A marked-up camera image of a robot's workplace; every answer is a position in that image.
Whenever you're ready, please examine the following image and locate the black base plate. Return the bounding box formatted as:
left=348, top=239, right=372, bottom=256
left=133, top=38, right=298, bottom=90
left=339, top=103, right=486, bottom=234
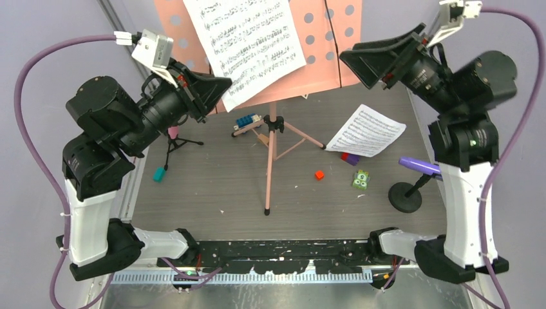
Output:
left=156, top=239, right=402, bottom=274

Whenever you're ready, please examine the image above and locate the small red cube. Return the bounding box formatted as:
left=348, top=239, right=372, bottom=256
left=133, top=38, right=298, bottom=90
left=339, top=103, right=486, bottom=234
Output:
left=314, top=171, right=325, bottom=181

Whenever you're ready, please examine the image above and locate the red purple brick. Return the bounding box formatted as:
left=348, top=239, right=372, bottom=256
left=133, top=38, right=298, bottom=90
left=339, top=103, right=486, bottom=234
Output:
left=341, top=153, right=361, bottom=166

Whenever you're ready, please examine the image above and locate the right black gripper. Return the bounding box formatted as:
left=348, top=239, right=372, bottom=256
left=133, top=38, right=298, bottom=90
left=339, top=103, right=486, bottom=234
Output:
left=339, top=21, right=464, bottom=117

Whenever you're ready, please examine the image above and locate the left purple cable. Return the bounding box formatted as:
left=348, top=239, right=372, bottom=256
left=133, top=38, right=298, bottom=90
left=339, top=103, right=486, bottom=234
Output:
left=14, top=35, right=225, bottom=309

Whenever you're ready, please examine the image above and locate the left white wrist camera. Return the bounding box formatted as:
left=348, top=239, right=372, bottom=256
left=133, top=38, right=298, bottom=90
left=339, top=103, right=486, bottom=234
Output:
left=114, top=29, right=178, bottom=88

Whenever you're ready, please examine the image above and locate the pink microphone on tripod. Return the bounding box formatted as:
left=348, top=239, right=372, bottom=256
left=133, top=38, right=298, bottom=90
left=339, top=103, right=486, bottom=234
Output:
left=164, top=126, right=204, bottom=171

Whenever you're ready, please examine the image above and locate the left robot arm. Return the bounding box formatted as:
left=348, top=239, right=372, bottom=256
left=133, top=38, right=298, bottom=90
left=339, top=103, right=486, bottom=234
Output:
left=62, top=60, right=232, bottom=281

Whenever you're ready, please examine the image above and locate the green owl number tile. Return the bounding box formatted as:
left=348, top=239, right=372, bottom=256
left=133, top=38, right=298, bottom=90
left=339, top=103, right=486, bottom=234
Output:
left=352, top=170, right=370, bottom=190

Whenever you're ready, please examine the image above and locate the purple microphone on round base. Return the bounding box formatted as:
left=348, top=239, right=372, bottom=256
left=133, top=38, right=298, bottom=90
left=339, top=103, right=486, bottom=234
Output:
left=388, top=156, right=442, bottom=214

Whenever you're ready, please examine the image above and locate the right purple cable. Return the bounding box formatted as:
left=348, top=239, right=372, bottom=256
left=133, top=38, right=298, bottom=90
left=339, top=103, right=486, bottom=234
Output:
left=446, top=6, right=536, bottom=309

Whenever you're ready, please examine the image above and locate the sheet music page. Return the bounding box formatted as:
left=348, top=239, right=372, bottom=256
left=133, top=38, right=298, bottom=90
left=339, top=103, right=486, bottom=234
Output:
left=326, top=104, right=406, bottom=158
left=184, top=0, right=306, bottom=112

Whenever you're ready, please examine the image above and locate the small wooden block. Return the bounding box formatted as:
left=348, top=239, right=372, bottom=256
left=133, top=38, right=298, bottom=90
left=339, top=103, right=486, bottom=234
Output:
left=257, top=134, right=270, bottom=147

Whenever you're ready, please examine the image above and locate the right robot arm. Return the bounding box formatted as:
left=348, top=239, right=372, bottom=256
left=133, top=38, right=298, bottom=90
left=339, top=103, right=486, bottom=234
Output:
left=339, top=24, right=517, bottom=284

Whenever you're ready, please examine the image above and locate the blue white toy car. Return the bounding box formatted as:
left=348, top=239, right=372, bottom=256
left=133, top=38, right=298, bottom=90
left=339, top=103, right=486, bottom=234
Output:
left=234, top=113, right=261, bottom=131

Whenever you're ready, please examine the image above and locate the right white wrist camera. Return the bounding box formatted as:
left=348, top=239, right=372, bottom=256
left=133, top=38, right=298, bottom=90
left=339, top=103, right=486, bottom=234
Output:
left=426, top=0, right=483, bottom=48

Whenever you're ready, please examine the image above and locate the purple cable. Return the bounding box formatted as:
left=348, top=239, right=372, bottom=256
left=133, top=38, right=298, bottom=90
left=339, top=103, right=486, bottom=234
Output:
left=446, top=6, right=536, bottom=309
left=14, top=35, right=225, bottom=309

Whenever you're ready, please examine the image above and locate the teal block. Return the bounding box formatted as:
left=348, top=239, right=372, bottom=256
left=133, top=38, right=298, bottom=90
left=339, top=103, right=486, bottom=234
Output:
left=153, top=167, right=166, bottom=183

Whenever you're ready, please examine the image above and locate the slotted cable duct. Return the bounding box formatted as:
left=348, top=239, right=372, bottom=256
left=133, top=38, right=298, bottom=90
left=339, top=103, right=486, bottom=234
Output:
left=112, top=269, right=373, bottom=285

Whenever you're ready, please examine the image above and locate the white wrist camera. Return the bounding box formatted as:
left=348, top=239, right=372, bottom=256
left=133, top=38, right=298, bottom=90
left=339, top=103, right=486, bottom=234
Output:
left=426, top=0, right=483, bottom=48
left=114, top=29, right=178, bottom=88

